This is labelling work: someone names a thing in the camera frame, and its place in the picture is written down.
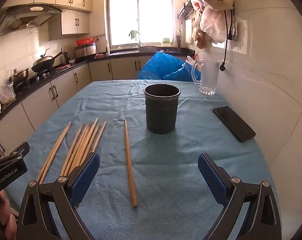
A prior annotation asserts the small cream wall cabinet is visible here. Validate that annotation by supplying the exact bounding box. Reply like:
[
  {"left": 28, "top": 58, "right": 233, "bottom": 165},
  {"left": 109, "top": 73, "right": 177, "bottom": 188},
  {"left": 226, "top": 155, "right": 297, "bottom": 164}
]
[{"left": 49, "top": 11, "right": 91, "bottom": 42}]

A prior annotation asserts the white hanging plastic bag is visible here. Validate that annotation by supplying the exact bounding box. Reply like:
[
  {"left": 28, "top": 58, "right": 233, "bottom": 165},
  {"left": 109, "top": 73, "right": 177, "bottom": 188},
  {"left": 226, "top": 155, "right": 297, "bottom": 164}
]
[{"left": 192, "top": 6, "right": 228, "bottom": 49}]

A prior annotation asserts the black power cable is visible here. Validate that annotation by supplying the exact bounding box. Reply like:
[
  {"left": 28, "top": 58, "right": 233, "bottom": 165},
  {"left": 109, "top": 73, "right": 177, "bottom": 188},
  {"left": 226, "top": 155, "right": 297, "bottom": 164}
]
[{"left": 219, "top": 9, "right": 234, "bottom": 72}]

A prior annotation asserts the black utensil holder cup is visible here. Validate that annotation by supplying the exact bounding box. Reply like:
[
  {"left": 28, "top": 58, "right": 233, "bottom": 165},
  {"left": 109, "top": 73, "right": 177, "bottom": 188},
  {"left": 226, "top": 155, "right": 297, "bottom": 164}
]
[{"left": 143, "top": 84, "right": 181, "bottom": 134}]

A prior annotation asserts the kitchen window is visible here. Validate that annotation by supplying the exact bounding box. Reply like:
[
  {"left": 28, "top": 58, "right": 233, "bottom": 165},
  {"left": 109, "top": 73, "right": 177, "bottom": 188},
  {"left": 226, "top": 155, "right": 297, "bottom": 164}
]
[{"left": 104, "top": 0, "right": 175, "bottom": 50}]

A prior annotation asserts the bundle of wooden chopsticks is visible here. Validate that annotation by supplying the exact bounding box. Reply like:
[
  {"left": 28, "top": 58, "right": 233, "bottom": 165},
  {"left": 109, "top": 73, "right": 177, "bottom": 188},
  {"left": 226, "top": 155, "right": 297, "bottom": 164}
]
[{"left": 37, "top": 118, "right": 107, "bottom": 184}]

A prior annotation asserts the sink faucet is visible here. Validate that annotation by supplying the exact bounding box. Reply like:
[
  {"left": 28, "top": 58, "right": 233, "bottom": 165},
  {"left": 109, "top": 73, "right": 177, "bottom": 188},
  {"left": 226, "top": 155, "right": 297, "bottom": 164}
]
[{"left": 131, "top": 30, "right": 143, "bottom": 47}]

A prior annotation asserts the wooden chopstick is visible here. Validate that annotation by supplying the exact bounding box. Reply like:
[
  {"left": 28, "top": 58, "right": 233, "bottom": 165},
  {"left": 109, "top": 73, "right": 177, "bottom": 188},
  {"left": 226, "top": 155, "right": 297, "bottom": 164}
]
[{"left": 124, "top": 119, "right": 138, "bottom": 207}]

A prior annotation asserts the steel cooking pot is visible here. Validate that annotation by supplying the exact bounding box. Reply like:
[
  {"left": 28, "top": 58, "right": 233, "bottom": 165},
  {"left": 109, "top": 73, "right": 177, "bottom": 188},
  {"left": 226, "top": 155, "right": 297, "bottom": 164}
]
[{"left": 13, "top": 67, "right": 30, "bottom": 85}]

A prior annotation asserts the clear glass pitcher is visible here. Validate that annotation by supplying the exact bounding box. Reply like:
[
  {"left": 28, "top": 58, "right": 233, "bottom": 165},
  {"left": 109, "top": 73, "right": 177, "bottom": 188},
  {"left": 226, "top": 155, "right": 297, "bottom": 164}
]
[{"left": 191, "top": 58, "right": 220, "bottom": 95}]

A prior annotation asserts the grey range hood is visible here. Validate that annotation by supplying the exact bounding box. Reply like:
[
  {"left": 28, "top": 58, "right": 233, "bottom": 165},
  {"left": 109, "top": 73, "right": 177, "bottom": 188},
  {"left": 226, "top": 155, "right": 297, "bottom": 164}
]
[{"left": 0, "top": 3, "right": 66, "bottom": 39}]

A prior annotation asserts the steel rice cooker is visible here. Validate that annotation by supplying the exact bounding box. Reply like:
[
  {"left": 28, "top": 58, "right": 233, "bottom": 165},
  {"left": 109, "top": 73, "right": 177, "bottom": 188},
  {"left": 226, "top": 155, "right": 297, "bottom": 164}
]
[{"left": 74, "top": 42, "right": 97, "bottom": 58}]

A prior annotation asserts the person's left hand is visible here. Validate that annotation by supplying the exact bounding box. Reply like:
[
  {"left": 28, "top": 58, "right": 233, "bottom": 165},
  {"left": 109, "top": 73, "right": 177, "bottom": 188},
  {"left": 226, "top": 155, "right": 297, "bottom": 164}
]
[{"left": 0, "top": 190, "right": 17, "bottom": 240}]

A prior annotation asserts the white wall socket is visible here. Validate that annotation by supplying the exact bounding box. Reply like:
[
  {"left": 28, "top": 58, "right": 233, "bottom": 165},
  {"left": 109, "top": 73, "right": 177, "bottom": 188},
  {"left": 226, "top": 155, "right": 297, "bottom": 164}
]
[{"left": 227, "top": 19, "right": 248, "bottom": 54}]

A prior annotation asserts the white crumpled plastic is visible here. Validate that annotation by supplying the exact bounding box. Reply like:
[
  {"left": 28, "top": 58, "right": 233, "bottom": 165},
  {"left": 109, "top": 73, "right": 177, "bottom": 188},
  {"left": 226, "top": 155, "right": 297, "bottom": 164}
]
[{"left": 186, "top": 55, "right": 199, "bottom": 67}]

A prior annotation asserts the dark wall rack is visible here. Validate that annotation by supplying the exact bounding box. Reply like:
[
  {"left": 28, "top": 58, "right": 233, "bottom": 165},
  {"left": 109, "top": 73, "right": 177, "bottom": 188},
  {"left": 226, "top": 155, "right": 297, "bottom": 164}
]
[{"left": 177, "top": 0, "right": 199, "bottom": 20}]

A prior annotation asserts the kitchen sink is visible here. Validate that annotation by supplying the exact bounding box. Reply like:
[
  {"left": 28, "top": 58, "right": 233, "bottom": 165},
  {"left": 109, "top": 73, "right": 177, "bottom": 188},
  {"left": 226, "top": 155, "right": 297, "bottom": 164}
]
[{"left": 108, "top": 49, "right": 139, "bottom": 55}]

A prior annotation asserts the black smartphone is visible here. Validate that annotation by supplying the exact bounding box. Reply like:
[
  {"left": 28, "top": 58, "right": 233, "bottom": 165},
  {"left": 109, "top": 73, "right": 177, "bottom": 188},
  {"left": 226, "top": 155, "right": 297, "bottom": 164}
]
[{"left": 212, "top": 106, "right": 256, "bottom": 142}]

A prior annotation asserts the black wok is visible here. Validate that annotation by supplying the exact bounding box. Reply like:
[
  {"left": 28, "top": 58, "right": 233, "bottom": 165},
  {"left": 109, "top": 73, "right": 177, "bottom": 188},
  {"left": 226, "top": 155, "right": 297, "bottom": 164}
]
[{"left": 31, "top": 49, "right": 64, "bottom": 73}]

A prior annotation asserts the red plastic basin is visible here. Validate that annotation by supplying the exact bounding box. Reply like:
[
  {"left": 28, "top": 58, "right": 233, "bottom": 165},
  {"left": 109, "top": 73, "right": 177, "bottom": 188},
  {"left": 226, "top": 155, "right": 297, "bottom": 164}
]
[{"left": 75, "top": 37, "right": 95, "bottom": 47}]

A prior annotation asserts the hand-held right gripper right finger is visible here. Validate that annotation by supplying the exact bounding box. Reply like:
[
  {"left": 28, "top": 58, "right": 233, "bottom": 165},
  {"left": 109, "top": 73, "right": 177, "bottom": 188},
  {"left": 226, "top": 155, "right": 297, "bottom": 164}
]
[{"left": 197, "top": 152, "right": 283, "bottom": 240}]

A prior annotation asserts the blue plastic bag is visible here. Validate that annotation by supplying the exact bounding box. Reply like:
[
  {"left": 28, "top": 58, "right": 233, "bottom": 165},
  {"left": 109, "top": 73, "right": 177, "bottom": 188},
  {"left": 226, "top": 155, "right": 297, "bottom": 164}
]
[{"left": 137, "top": 51, "right": 202, "bottom": 82}]

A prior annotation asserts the gas stove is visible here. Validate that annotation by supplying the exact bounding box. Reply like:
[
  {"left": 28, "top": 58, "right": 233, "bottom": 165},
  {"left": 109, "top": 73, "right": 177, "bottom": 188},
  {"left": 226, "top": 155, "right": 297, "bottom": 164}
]
[{"left": 28, "top": 69, "right": 57, "bottom": 83}]

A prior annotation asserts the black kitchen countertop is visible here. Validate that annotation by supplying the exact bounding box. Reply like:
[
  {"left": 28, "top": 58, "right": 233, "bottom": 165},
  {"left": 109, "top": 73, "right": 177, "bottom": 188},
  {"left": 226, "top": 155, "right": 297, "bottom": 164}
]
[{"left": 0, "top": 46, "right": 196, "bottom": 130}]

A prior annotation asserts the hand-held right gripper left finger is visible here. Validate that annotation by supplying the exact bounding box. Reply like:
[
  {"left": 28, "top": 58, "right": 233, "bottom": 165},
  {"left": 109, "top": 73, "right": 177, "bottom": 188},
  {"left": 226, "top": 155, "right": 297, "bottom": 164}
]
[{"left": 17, "top": 152, "right": 100, "bottom": 240}]

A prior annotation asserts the clear plastic bag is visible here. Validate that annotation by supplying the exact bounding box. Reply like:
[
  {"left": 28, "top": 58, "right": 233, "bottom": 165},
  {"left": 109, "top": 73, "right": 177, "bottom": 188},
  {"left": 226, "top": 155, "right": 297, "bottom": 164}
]
[{"left": 0, "top": 72, "right": 17, "bottom": 104}]

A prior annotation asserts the blue table cloth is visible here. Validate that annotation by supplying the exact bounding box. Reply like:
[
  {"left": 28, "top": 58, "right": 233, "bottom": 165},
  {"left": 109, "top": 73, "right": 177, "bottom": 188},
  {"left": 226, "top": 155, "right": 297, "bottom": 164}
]
[{"left": 4, "top": 79, "right": 275, "bottom": 240}]

